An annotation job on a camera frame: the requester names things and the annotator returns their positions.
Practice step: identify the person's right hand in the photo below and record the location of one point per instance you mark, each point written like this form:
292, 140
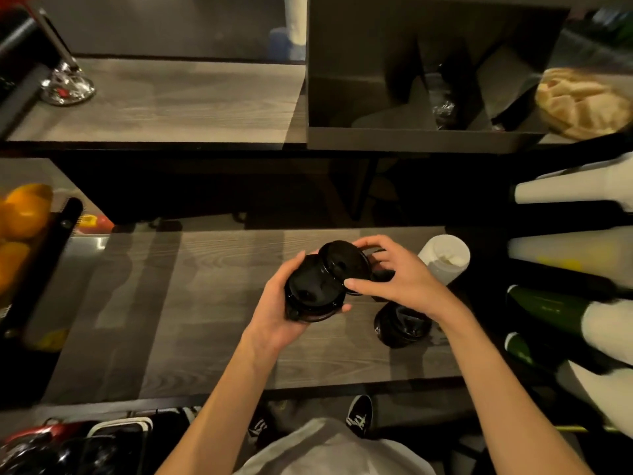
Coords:
415, 286

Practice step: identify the person's left hand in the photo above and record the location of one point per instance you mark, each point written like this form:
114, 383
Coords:
269, 326

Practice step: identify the stack of white lids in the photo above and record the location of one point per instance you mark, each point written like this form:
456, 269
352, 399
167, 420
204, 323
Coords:
445, 257

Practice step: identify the small glossy black cup lid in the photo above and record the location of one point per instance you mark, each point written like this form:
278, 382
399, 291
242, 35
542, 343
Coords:
343, 262
314, 291

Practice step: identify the dark metal organizer box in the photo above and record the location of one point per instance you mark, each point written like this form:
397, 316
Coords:
395, 140

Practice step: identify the person's left forearm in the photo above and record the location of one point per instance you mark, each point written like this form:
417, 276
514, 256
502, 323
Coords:
217, 420

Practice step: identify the person's right forearm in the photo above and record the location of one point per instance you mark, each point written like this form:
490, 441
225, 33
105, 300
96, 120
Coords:
509, 410

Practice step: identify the translucent yellow print cup stack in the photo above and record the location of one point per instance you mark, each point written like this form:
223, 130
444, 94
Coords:
568, 252

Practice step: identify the white paper cup stack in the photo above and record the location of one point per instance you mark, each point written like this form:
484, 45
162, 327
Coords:
568, 187

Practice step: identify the black left shoe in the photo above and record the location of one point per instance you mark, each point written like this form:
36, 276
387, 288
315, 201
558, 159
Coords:
259, 427

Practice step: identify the black shoe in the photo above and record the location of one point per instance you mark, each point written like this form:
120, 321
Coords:
360, 415
259, 427

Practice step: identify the black right shoe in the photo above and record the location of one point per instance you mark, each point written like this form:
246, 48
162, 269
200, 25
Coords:
360, 415

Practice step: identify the white shirt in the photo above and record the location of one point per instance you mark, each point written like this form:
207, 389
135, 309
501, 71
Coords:
326, 455

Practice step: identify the clear plastic bag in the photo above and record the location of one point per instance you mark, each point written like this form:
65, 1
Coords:
442, 103

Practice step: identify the grey foil pouch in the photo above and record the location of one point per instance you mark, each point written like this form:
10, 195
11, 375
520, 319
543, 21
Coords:
504, 84

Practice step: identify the tan crumpled paper bundle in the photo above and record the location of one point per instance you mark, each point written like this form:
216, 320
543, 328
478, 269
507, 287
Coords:
583, 103

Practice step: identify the blue stool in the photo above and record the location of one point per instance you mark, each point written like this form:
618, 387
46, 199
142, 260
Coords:
282, 44

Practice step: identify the chrome flag stand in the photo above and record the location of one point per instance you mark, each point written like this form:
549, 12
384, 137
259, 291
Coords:
66, 84

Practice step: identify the colourful background goods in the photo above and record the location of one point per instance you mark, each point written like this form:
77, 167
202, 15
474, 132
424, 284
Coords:
613, 22

